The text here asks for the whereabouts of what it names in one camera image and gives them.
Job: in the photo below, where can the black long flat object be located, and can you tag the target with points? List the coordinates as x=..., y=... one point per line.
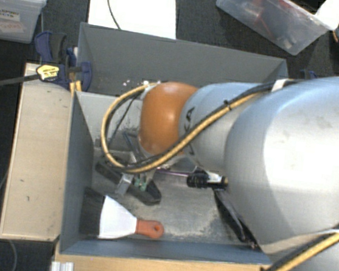
x=150, y=194

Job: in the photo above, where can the purple thin stick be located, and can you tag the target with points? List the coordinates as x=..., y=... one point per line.
x=173, y=173

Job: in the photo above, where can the grey metal bin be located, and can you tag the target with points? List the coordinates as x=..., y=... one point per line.
x=184, y=213

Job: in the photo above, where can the pale wood board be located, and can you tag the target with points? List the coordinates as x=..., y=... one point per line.
x=37, y=161

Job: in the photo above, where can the black curved flat object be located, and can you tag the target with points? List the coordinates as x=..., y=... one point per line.
x=230, y=216

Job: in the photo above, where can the black cylinder on white bracket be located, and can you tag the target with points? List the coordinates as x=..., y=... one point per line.
x=198, y=179

